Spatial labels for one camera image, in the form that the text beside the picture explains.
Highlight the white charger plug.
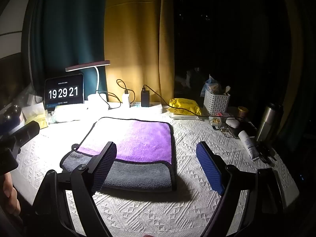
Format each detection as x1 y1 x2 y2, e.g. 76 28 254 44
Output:
122 90 131 108

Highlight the white cream tube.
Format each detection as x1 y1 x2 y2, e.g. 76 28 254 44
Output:
238 130 260 161

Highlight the steel thermos bottle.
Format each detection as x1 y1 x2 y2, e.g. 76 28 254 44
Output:
255 102 283 144

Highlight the black charger plug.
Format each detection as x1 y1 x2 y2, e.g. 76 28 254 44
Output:
140 85 150 107

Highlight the white plastic bag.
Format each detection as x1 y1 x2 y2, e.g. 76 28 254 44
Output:
50 104 88 123

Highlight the white tissue pack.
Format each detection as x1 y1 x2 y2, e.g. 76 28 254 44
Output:
22 102 45 124

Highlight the teal curtain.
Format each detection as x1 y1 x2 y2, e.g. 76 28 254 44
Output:
29 0 111 102

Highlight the white desk lamp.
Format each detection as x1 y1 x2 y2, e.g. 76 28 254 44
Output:
65 60 111 110

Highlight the clear small box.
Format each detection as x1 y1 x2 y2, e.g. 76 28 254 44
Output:
209 116 227 129

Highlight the white perforated basket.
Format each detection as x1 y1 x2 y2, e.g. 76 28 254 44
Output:
203 89 231 116

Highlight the blue and white packet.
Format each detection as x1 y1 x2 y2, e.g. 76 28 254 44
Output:
204 74 221 96

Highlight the person's left hand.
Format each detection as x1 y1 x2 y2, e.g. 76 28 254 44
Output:
0 172 21 218

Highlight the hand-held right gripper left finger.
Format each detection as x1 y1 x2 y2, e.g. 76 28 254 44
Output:
18 141 117 237

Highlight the white embossed tablecloth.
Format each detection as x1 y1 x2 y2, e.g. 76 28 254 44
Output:
7 115 300 237

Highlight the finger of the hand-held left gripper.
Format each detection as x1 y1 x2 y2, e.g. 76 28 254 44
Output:
15 120 40 142

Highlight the white wipes pack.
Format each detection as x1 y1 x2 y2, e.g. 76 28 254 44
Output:
169 112 201 120

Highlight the white earbuds case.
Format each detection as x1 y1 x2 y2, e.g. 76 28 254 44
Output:
226 118 241 128

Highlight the tablet showing clock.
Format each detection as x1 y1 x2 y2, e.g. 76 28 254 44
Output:
44 74 86 112

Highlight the purple and grey towel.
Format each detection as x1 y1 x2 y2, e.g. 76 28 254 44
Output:
60 117 177 192

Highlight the black charger cable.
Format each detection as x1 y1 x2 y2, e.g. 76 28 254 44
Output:
100 79 135 111

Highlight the yellow small packet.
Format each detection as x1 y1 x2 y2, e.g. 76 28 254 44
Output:
32 114 49 129

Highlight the long black cable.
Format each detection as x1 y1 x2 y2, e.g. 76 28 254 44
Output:
144 84 248 122

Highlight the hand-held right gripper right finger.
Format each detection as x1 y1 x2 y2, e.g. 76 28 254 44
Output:
196 141 285 237

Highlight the yellow curtain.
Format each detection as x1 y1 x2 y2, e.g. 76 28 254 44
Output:
104 0 176 104

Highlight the yellow wipes packet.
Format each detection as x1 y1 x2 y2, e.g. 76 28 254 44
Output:
166 98 202 116

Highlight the white power strip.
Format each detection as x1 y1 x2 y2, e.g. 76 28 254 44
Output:
130 101 163 114

